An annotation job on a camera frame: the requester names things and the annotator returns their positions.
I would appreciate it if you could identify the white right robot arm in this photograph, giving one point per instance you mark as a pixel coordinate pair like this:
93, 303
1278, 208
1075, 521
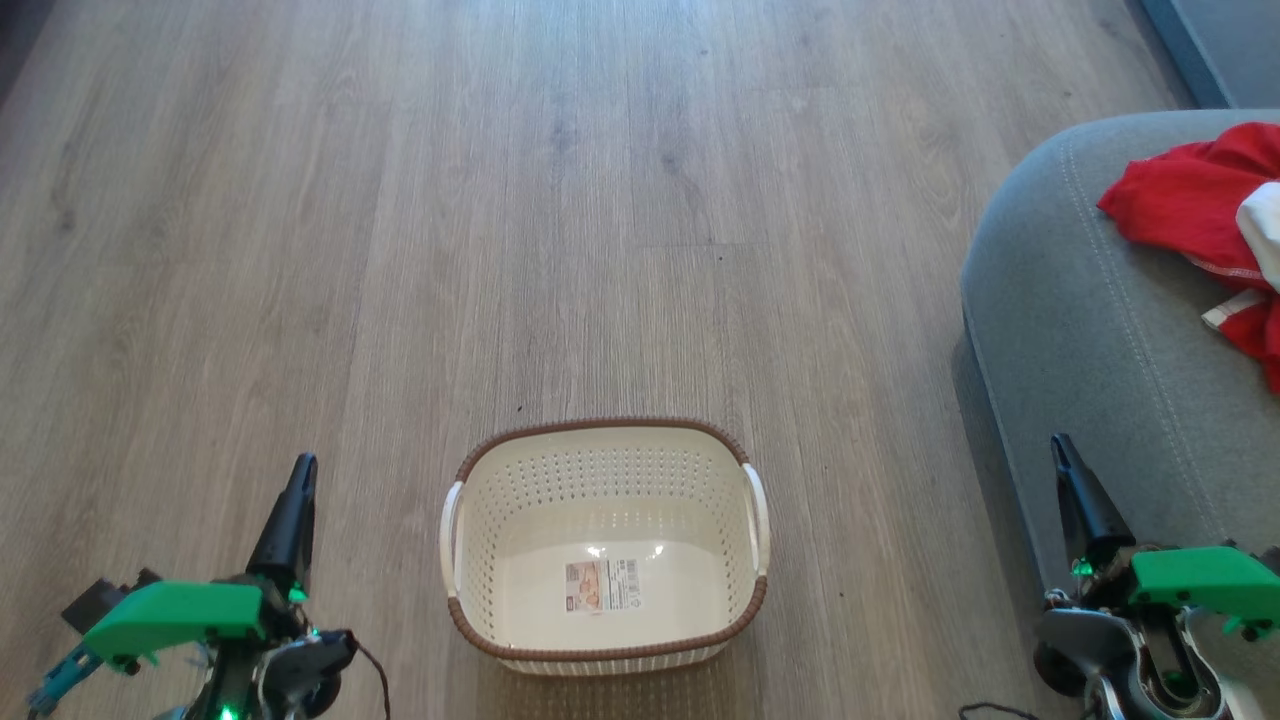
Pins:
1130, 660

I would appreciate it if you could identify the grey blue furniture panel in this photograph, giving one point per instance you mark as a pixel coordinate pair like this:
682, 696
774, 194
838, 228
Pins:
1220, 45

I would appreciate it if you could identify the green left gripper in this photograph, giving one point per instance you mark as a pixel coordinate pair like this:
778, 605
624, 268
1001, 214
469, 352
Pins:
180, 610

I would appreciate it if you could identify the plain red garment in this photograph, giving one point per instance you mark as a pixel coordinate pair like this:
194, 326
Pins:
1170, 195

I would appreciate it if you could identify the cream plastic laundry basket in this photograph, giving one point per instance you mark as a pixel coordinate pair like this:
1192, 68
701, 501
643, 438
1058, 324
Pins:
600, 490

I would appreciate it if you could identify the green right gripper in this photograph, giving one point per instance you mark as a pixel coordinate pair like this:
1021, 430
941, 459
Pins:
1200, 580

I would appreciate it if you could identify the printed label sticker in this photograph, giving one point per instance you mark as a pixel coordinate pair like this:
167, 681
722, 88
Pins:
602, 585

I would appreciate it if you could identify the grey fabric sofa seat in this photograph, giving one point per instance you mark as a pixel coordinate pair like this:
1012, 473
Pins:
1080, 330

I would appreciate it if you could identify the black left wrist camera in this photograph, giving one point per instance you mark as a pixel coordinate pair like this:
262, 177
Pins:
105, 600

